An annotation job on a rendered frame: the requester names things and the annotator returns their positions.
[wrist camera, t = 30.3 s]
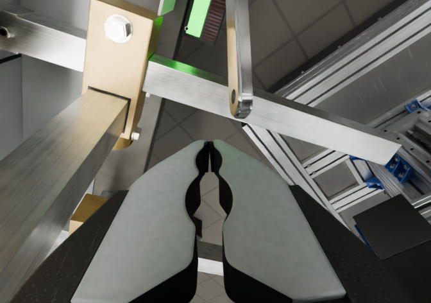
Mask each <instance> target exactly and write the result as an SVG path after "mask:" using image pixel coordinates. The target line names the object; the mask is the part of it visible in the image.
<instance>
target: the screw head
mask: <svg viewBox="0 0 431 303"><path fill-rule="evenodd" d="M104 25H105V33H106V37H108V38H109V39H112V40H113V41H115V42H116V43H118V42H120V43H123V42H126V41H128V40H130V39H131V36H132V34H133V27H132V25H131V22H130V21H129V20H128V19H127V18H126V17H125V16H123V15H120V14H114V15H111V16H109V18H108V19H107V20H106V22H105V23H104Z"/></svg>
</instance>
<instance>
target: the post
mask: <svg viewBox="0 0 431 303"><path fill-rule="evenodd" d="M128 103H129V100H127V99H125V98H121V97H118V96H114V95H112V94H108V93H105V92H101V91H97V90H95V89H89V90H87V91H86V92H85V93H84V94H82V95H81V96H80V97H79V98H78V99H76V100H75V101H74V102H72V103H71V104H70V105H69V106H68V107H66V108H65V109H64V110H63V111H61V113H59V114H58V115H57V116H55V117H54V118H53V119H52V120H50V121H49V122H48V123H47V124H45V125H44V126H43V127H42V128H41V129H40V130H38V131H37V132H35V133H34V134H33V135H32V136H31V137H30V138H28V139H27V140H26V141H24V142H23V143H22V144H21V145H20V146H18V147H17V148H16V149H14V151H12V152H11V153H10V154H8V155H7V156H6V157H5V158H4V159H3V160H1V161H0V303H9V301H10V300H11V299H12V297H13V296H14V295H15V294H16V293H17V291H18V290H19V288H20V287H21V286H22V285H23V284H24V283H25V281H26V280H27V279H28V277H29V276H30V275H31V274H32V273H33V272H34V271H35V270H36V269H37V268H38V266H39V265H40V264H41V263H42V262H43V261H44V259H45V258H46V255H47V254H48V253H49V251H50V249H51V247H52V246H53V245H54V243H55V241H56V239H57V238H58V236H59V235H60V233H61V231H62V230H63V228H64V227H65V225H66V223H67V222H68V220H69V218H70V217H71V215H72V213H73V212H74V210H75V208H76V207H77V205H78V204H79V202H80V200H81V199H82V197H83V195H84V194H85V192H86V191H87V189H88V188H89V186H90V184H91V183H92V181H93V179H94V178H95V176H96V175H97V173H98V171H99V170H100V168H101V166H102V165H103V163H104V161H105V160H106V158H107V157H108V155H109V153H110V152H111V150H112V148H113V147H114V145H115V144H116V142H117V140H118V138H119V137H120V136H121V134H122V132H123V130H124V123H125V119H126V113H127V109H128Z"/></svg>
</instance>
